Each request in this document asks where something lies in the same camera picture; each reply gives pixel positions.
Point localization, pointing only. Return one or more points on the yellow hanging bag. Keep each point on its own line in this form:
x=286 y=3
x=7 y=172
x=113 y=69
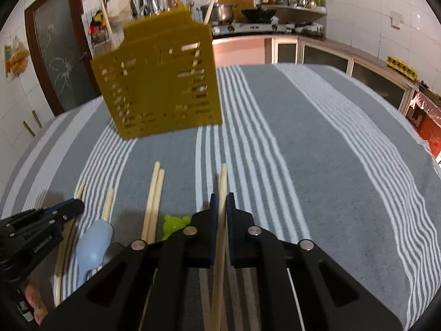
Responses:
x=17 y=60

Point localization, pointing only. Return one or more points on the steel pot with lid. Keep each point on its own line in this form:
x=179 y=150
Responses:
x=222 y=13

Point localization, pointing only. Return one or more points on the red yellow hanging item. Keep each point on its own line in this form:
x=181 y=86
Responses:
x=96 y=20

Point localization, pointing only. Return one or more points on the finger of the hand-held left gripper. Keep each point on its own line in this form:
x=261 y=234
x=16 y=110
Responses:
x=41 y=212
x=70 y=208

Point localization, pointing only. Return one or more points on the kitchen counter cabinets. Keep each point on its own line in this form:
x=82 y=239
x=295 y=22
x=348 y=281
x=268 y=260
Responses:
x=324 y=55

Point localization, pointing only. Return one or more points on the white wall socket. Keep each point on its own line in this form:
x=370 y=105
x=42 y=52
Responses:
x=397 y=19

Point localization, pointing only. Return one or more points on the clear plastic sheet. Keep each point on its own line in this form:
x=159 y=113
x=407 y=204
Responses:
x=429 y=101

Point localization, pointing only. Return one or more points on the person's left hand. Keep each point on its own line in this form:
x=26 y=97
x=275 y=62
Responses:
x=34 y=305

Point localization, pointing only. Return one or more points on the yellow egg carton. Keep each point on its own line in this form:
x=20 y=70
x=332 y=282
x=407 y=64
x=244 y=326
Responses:
x=401 y=67

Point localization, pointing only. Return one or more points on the yellow slotted utensil basket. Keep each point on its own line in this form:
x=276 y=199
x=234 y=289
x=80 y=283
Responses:
x=155 y=86

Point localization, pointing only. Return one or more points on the green frog utensil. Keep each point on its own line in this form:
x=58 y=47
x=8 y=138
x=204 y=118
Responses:
x=174 y=226

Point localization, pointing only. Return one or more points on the leaning thin stick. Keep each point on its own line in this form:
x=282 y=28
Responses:
x=28 y=128
x=37 y=119

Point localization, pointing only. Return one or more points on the brown frosted glass door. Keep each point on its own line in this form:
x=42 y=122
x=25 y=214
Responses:
x=58 y=58

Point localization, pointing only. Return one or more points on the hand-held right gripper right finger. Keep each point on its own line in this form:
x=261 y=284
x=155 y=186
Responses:
x=230 y=231

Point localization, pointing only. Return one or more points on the black wok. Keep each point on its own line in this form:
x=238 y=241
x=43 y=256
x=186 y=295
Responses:
x=259 y=15

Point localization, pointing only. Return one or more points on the metal kettle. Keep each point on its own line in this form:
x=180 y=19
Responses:
x=302 y=1

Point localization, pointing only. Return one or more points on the steel gas stove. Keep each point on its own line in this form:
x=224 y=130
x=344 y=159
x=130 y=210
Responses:
x=255 y=28

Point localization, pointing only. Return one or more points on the light blue spoon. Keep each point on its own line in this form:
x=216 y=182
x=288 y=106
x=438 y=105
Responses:
x=93 y=244

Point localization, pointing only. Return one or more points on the stack of bowls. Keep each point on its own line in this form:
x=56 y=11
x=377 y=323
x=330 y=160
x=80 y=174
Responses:
x=310 y=29

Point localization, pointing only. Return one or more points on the row of hanging kitchen utensils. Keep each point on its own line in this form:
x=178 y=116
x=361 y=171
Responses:
x=155 y=1

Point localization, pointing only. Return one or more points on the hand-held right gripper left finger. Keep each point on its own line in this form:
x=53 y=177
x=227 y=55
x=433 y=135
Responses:
x=213 y=231

